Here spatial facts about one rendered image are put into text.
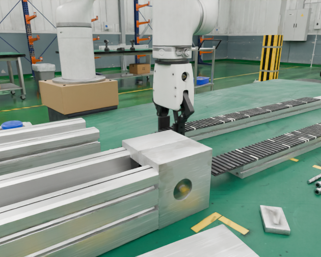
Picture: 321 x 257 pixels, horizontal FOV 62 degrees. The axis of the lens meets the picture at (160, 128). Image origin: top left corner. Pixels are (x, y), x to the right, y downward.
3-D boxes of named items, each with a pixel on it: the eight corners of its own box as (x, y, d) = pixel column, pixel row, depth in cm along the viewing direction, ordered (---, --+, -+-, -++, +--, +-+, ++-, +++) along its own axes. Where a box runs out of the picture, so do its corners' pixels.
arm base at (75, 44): (46, 80, 103) (39, 28, 97) (93, 76, 113) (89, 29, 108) (61, 85, 88) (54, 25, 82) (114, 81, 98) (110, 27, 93)
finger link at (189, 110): (198, 99, 54) (190, 121, 58) (177, 80, 59) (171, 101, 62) (194, 100, 54) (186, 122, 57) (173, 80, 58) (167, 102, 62)
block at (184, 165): (162, 174, 50) (162, 125, 47) (209, 207, 40) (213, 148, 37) (117, 188, 45) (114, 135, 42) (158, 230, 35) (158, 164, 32)
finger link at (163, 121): (170, 104, 65) (170, 131, 67) (162, 102, 67) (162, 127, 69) (159, 106, 63) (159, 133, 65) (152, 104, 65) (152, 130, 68)
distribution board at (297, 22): (281, 64, 1114) (289, 4, 1042) (314, 67, 1022) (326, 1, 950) (277, 65, 1097) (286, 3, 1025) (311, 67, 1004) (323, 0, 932)
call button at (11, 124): (22, 127, 59) (20, 118, 58) (25, 132, 56) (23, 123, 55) (1, 130, 57) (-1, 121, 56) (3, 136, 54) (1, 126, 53)
